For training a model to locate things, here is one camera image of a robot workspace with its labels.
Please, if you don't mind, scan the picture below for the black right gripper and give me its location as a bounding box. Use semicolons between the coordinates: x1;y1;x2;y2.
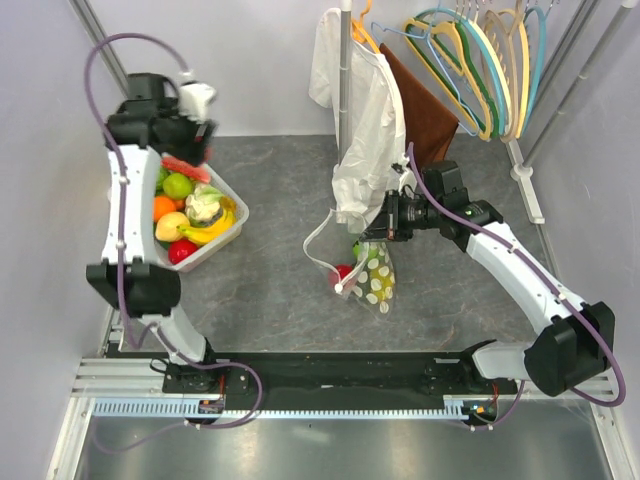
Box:
360;189;443;243

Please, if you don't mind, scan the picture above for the round green watermelon toy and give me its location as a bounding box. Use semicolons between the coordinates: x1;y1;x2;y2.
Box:
352;242;375;261

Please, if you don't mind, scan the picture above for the watermelon slice toy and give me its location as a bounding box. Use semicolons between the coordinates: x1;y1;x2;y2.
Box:
161;156;211;183

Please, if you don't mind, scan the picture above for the clear spotted zip top bag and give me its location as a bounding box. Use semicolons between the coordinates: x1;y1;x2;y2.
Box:
302;209;397;318

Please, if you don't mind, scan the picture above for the red pomegranate toy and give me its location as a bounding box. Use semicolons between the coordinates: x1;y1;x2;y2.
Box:
328;264;355;293

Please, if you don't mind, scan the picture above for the yellow bell pepper toy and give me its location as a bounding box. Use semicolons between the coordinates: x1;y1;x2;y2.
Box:
370;277;395;303

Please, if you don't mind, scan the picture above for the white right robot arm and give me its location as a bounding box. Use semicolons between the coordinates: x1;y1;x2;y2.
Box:
361;161;615;397

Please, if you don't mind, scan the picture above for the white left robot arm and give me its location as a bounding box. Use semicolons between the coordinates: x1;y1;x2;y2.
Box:
86;73;220;393

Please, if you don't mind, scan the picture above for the green tomato toy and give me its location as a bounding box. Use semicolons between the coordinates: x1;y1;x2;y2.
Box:
155;167;169;193

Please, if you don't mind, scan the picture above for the green apple toy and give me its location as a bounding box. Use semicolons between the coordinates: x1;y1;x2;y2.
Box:
162;173;194;200

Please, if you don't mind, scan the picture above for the white garment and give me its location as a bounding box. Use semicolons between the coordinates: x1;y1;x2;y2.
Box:
309;8;407;233

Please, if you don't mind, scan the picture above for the orange toy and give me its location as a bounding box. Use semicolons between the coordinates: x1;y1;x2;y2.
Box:
153;195;176;223

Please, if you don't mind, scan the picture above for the yellow pear toy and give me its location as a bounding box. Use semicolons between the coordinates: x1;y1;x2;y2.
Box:
155;211;190;243

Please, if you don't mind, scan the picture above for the grey metal rack pole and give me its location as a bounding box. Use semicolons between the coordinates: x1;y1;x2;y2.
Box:
338;0;353;161

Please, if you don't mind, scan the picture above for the white plastic fruit basket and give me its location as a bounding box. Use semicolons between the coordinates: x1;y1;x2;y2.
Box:
152;156;249;273

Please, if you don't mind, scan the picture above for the yellow banana toy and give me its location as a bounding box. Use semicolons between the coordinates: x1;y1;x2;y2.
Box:
181;209;236;246

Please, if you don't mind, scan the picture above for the red tomato toy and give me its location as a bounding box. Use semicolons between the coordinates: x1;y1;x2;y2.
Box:
167;238;199;265

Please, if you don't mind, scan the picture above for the brown towel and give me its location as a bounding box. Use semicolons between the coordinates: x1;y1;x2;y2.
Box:
379;44;459;169

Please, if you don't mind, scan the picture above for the grey diagonal rack pole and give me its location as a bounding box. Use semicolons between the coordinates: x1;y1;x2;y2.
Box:
506;1;639;225

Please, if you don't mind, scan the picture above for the yellow clothes hanger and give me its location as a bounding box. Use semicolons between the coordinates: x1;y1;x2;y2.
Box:
404;17;499;141

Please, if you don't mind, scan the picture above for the green clothes hanger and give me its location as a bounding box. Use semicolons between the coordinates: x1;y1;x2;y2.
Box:
409;14;502;140

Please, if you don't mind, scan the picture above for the orange clothes hanger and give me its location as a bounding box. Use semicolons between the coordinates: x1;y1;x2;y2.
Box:
351;0;380;54

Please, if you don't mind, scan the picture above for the blue clothes hanger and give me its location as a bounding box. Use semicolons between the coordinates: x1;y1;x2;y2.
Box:
414;6;512;139

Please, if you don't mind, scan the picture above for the beige clothes hanger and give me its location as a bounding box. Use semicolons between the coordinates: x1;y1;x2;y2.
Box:
483;1;530;143

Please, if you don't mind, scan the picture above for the teal clothes hanger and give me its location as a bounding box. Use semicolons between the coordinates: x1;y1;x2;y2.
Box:
522;5;547;132

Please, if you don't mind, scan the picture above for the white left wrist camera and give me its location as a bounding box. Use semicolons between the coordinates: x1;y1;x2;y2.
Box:
178;70;217;122

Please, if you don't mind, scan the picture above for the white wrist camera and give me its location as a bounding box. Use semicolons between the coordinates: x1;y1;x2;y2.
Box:
178;70;217;122
391;153;412;175

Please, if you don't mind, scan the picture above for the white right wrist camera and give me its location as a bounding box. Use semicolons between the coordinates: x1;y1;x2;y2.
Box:
391;153;412;175

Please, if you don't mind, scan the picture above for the aluminium frame rail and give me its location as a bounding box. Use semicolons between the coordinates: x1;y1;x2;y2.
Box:
69;0;128;96

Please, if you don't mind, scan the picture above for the light blue cable duct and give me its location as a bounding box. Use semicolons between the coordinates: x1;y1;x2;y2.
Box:
92;397;479;420

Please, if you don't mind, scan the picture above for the light blue wire hanger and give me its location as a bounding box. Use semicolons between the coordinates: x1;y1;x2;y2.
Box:
371;18;493;140

